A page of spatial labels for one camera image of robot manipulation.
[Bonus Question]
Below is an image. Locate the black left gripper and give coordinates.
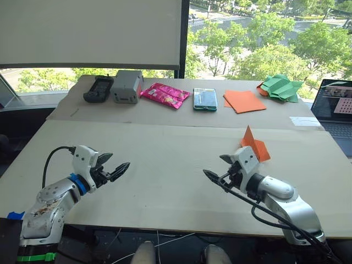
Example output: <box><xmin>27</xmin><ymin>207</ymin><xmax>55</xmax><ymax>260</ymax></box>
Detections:
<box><xmin>89</xmin><ymin>152</ymin><xmax>131</xmax><ymax>189</ymax></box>

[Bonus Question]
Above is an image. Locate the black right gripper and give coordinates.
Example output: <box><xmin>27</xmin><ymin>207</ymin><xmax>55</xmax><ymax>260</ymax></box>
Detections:
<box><xmin>202</xmin><ymin>154</ymin><xmax>245</xmax><ymax>193</ymax></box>

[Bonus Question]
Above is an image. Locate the folded orange paper sheet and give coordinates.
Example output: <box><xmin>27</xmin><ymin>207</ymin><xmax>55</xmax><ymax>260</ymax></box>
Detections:
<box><xmin>238</xmin><ymin>125</ymin><xmax>272</xmax><ymax>163</ymax></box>

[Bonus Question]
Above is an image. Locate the crumpled orange paper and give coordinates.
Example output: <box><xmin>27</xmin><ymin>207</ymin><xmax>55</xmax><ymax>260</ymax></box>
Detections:
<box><xmin>256</xmin><ymin>82</ymin><xmax>269</xmax><ymax>97</ymax></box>

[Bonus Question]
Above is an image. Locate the orange paper stack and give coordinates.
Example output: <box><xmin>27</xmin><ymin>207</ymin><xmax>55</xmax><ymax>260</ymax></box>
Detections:
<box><xmin>223</xmin><ymin>90</ymin><xmax>267</xmax><ymax>115</ymax></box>

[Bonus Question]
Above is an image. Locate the teal flat pack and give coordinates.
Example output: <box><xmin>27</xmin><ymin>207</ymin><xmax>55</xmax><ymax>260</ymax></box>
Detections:
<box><xmin>192</xmin><ymin>87</ymin><xmax>219</xmax><ymax>112</ymax></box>

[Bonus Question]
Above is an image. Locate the black handheld controller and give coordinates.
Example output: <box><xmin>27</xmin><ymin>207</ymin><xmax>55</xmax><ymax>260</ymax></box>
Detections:
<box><xmin>82</xmin><ymin>74</ymin><xmax>115</xmax><ymax>104</ymax></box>

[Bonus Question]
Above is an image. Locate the grey plastic box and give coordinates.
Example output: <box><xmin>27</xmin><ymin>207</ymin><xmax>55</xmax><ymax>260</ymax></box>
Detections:
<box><xmin>110</xmin><ymin>69</ymin><xmax>144</xmax><ymax>105</ymax></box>

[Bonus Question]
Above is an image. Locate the pink snack bag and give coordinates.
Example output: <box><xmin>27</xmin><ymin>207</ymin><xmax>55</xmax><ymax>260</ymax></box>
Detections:
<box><xmin>139</xmin><ymin>82</ymin><xmax>191</xmax><ymax>110</ymax></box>

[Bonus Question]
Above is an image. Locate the grey rounded shape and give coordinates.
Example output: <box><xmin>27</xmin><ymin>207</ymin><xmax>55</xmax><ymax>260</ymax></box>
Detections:
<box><xmin>202</xmin><ymin>244</ymin><xmax>233</xmax><ymax>264</ymax></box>
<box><xmin>131</xmin><ymin>240</ymin><xmax>157</xmax><ymax>264</ymax></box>

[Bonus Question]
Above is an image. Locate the white paper label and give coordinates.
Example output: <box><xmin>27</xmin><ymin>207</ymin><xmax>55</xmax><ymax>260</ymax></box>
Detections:
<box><xmin>289</xmin><ymin>116</ymin><xmax>322</xmax><ymax>127</ymax></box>

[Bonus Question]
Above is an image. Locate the green folded paper pile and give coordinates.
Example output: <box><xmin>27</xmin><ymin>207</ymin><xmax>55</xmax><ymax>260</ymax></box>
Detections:
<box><xmin>260</xmin><ymin>74</ymin><xmax>304</xmax><ymax>104</ymax></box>

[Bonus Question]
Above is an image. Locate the blue tape piece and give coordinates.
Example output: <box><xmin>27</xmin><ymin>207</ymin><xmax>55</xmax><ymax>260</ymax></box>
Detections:
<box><xmin>7</xmin><ymin>211</ymin><xmax>26</xmax><ymax>221</ymax></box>

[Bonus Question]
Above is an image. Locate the open dark laptop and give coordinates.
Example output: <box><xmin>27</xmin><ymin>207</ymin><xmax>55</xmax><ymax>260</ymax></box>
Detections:
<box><xmin>310</xmin><ymin>79</ymin><xmax>352</xmax><ymax>159</ymax></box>

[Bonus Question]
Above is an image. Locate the black box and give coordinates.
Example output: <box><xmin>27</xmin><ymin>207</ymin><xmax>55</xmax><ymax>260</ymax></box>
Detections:
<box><xmin>0</xmin><ymin>217</ymin><xmax>24</xmax><ymax>264</ymax></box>

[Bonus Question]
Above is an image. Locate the white roller blind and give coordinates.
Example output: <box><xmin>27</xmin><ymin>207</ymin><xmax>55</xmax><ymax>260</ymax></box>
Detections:
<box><xmin>0</xmin><ymin>0</ymin><xmax>183</xmax><ymax>71</ymax></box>

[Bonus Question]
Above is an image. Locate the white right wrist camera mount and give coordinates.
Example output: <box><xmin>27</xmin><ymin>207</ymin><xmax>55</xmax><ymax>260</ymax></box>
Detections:
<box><xmin>233</xmin><ymin>145</ymin><xmax>261</xmax><ymax>195</ymax></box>

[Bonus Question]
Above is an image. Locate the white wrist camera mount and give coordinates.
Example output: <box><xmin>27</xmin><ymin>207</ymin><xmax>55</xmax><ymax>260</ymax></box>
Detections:
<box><xmin>71</xmin><ymin>145</ymin><xmax>99</xmax><ymax>193</ymax></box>
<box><xmin>233</xmin><ymin>145</ymin><xmax>261</xmax><ymax>195</ymax></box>

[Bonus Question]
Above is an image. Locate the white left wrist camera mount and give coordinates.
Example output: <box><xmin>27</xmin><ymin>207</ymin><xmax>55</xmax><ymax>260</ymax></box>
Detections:
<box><xmin>71</xmin><ymin>145</ymin><xmax>99</xmax><ymax>193</ymax></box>

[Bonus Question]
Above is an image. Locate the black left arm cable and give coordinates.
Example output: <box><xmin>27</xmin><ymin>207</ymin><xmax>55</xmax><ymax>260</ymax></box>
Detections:
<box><xmin>41</xmin><ymin>146</ymin><xmax>76</xmax><ymax>190</ymax></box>

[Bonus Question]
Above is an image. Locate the thin white wire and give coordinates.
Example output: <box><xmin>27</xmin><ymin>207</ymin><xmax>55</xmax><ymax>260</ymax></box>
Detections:
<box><xmin>108</xmin><ymin>227</ymin><xmax>196</xmax><ymax>264</ymax></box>

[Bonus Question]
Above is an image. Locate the green strap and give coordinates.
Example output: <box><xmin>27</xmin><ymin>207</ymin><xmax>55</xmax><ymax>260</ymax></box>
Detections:
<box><xmin>16</xmin><ymin>252</ymin><xmax>57</xmax><ymax>263</ymax></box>

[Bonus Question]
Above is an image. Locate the black window post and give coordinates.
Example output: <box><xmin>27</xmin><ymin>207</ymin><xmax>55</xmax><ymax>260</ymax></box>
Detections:
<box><xmin>174</xmin><ymin>0</ymin><xmax>191</xmax><ymax>79</ymax></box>

